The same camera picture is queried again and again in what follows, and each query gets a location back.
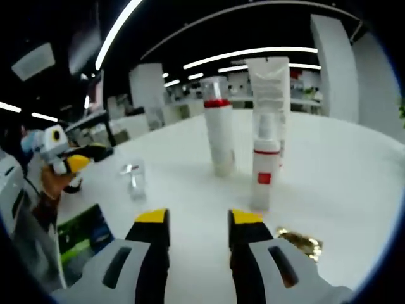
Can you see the small clear skincare bottle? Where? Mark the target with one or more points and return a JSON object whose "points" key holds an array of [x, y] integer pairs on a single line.
{"points": [[136, 187]]}

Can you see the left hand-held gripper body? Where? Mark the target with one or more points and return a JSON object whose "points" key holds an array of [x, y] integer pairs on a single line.
{"points": [[52, 142]]}

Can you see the monitor screen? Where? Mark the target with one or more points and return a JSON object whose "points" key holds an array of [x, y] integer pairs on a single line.
{"points": [[83, 54]]}

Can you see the long ceiling light strip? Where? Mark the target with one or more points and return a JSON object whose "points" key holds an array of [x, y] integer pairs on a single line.
{"points": [[117, 31]]}

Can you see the small gold packet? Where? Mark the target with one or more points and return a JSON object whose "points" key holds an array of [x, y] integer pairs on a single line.
{"points": [[300, 242]]}

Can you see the square ceiling vent panel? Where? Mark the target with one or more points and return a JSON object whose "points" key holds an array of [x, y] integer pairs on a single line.
{"points": [[33, 61]]}

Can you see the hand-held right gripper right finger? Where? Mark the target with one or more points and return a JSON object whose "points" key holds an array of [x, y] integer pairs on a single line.
{"points": [[248, 234]]}

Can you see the green blue skincare sachet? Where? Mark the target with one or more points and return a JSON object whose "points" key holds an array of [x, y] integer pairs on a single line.
{"points": [[95, 228]]}

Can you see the white skincare tube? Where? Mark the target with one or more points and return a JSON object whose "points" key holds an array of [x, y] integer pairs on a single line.
{"points": [[272, 92]]}

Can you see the white skincare bottle clear cap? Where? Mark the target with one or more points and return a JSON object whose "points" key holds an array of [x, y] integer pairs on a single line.
{"points": [[220, 139]]}

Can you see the person's left hand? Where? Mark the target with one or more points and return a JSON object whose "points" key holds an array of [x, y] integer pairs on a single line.
{"points": [[53, 187]]}

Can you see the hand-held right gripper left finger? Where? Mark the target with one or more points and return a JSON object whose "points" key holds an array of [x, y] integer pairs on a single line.
{"points": [[152, 234]]}

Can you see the white pump skincare bottle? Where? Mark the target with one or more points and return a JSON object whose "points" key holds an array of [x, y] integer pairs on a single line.
{"points": [[263, 161]]}

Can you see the white pillar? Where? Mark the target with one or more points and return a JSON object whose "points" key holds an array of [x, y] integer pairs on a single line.
{"points": [[335, 69]]}

